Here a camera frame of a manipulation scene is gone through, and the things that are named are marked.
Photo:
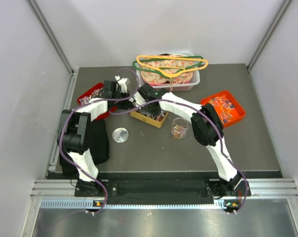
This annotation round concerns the green clothes hanger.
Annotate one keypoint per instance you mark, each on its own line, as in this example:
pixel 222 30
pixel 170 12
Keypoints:
pixel 163 64

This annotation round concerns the gold candy tin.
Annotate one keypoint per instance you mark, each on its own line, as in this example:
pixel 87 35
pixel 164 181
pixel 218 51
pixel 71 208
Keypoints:
pixel 156 121

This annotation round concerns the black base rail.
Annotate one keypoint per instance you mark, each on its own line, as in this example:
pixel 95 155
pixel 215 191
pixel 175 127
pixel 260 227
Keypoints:
pixel 156 188

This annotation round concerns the floral fabric item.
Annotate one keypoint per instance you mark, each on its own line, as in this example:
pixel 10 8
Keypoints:
pixel 171 66

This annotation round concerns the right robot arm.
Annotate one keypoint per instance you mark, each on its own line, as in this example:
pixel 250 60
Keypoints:
pixel 207 130

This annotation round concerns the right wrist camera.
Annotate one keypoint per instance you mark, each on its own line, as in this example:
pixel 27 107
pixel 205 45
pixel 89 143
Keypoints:
pixel 137 100

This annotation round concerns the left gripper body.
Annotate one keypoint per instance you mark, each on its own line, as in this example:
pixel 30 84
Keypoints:
pixel 122 104

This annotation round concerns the black cloth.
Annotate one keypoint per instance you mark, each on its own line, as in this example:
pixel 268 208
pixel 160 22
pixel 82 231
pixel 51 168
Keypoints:
pixel 99 149

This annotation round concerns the clear glass jar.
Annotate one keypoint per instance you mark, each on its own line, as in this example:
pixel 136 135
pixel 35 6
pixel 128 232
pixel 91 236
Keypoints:
pixel 179 128

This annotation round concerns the red candy tray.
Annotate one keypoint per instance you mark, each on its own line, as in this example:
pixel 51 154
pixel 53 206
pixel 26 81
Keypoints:
pixel 94 92

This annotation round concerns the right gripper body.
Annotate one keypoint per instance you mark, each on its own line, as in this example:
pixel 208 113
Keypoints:
pixel 147 107

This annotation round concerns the silver jar lid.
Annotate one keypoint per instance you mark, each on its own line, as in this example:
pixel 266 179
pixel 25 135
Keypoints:
pixel 120 135

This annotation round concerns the yellow clothes hanger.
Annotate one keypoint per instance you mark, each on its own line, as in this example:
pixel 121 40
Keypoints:
pixel 171 66

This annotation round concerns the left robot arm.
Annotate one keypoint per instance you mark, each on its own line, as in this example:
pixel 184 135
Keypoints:
pixel 82 137

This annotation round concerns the orange candy tray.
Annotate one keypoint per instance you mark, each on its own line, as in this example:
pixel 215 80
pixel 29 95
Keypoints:
pixel 227 107

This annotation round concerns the white plastic basket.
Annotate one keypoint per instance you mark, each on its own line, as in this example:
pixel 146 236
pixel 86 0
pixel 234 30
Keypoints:
pixel 175 87

